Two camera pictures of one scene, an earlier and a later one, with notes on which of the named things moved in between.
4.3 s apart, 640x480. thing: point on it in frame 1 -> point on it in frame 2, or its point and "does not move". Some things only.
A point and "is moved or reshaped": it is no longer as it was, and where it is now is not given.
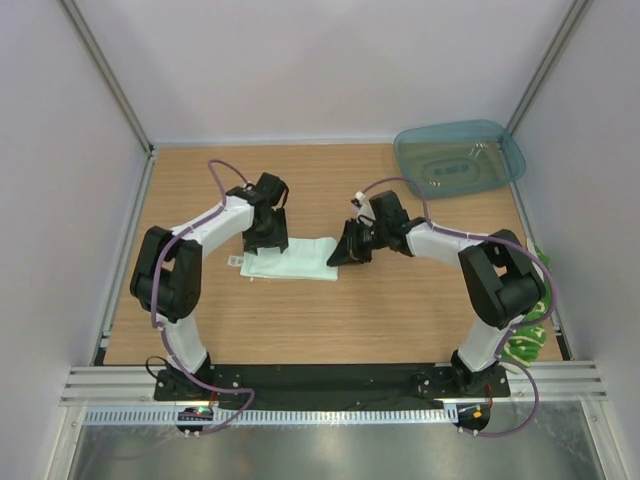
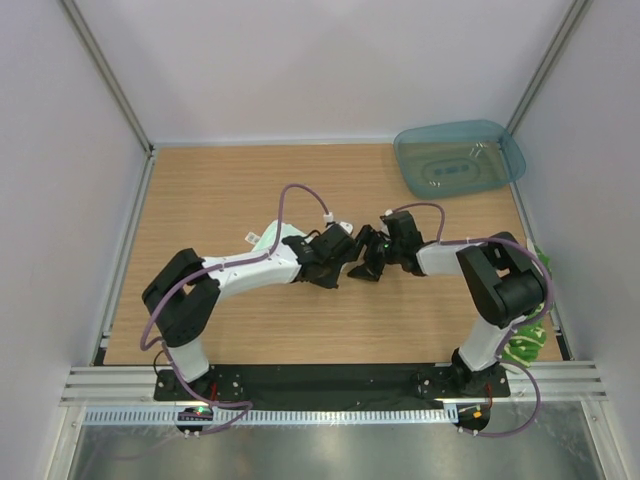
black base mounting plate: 333,383 does not move
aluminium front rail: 136,386 does not move
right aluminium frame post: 545,66 does not move
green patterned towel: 525,343 does not move
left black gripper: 277,239 -> 329,282
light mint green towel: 303,258 is moved or reshaped
